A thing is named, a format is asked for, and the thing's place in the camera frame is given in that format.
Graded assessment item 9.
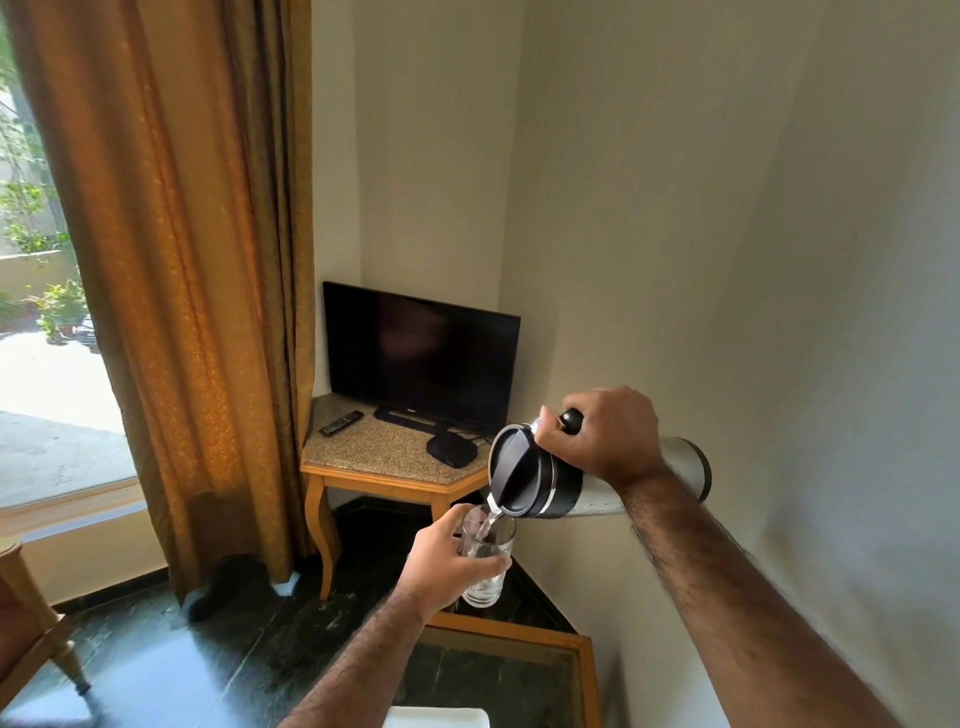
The person's left hand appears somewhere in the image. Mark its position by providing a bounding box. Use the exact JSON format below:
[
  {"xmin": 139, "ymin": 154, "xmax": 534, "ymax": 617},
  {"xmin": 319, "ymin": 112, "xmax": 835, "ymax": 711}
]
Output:
[{"xmin": 394, "ymin": 504, "xmax": 513, "ymax": 621}]

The person's right hand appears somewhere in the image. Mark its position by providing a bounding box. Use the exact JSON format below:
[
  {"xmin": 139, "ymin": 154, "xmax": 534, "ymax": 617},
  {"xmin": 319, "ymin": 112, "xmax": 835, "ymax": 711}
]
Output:
[{"xmin": 537, "ymin": 387, "xmax": 669, "ymax": 489}]

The steel flask with black lid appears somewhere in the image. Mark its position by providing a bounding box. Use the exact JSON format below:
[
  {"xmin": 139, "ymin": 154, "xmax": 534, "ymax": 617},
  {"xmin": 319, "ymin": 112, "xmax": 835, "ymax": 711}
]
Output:
[{"xmin": 487, "ymin": 408, "xmax": 713, "ymax": 520}]

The clear drinking glass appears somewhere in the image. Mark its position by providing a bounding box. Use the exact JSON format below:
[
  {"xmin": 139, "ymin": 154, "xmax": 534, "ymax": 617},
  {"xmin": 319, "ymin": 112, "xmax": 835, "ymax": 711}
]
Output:
[{"xmin": 457, "ymin": 505, "xmax": 518, "ymax": 609}]

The person's right forearm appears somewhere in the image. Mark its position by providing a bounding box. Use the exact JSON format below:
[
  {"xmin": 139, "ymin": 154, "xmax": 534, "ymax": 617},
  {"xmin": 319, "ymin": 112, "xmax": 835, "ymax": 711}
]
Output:
[{"xmin": 618, "ymin": 465, "xmax": 905, "ymax": 728}]

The person's left forearm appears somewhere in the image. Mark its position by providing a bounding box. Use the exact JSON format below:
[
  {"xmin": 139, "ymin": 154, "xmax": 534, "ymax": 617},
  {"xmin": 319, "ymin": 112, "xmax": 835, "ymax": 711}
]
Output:
[{"xmin": 278, "ymin": 586, "xmax": 429, "ymax": 728}]

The black set-top box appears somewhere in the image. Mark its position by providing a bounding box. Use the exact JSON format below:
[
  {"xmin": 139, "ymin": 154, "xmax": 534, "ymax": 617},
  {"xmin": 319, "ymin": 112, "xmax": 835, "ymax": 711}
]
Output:
[{"xmin": 426, "ymin": 431, "xmax": 480, "ymax": 469}]

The wooden stone-topped corner table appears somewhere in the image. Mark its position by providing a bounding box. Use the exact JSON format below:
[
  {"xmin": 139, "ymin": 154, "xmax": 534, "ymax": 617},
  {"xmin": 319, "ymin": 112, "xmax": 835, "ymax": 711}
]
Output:
[{"xmin": 300, "ymin": 393, "xmax": 493, "ymax": 603}]

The wooden glass-topped table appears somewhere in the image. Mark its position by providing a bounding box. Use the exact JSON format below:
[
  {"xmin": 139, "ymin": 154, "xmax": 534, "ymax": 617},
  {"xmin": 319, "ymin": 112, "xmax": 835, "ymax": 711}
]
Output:
[{"xmin": 393, "ymin": 611, "xmax": 603, "ymax": 728}]

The black flat television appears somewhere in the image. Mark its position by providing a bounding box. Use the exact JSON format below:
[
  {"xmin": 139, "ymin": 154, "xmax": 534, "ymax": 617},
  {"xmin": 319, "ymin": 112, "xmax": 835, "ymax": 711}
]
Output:
[{"xmin": 322, "ymin": 281, "xmax": 522, "ymax": 438}]

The white paper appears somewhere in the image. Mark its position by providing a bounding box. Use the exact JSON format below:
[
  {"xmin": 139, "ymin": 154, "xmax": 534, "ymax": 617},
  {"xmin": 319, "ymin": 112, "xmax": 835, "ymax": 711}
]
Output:
[{"xmin": 390, "ymin": 706, "xmax": 491, "ymax": 728}]

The orange patterned curtain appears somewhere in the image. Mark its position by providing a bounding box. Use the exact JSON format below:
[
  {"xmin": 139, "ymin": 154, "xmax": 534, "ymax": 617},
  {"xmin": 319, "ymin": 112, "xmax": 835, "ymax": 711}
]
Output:
[{"xmin": 0, "ymin": 0, "xmax": 316, "ymax": 606}]

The wooden chair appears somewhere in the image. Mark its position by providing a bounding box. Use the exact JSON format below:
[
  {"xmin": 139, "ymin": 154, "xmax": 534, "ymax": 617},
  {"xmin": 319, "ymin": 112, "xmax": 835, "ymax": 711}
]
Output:
[{"xmin": 0, "ymin": 538, "xmax": 93, "ymax": 699}]

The window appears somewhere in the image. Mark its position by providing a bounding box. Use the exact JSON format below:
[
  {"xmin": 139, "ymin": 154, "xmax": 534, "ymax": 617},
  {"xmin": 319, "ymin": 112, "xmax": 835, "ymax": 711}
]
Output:
[{"xmin": 0, "ymin": 15, "xmax": 147, "ymax": 519}]

